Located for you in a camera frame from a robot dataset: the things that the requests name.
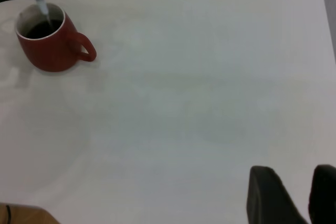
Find dark coffee liquid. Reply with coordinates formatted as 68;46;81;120
24;18;62;39

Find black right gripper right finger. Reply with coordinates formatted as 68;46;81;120
308;164;336;224

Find red ceramic mug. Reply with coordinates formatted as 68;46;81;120
15;2;98;73

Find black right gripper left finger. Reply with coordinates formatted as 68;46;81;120
246;165;308;224

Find spoon with pale blue handle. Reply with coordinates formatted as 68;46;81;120
27;0;54;30

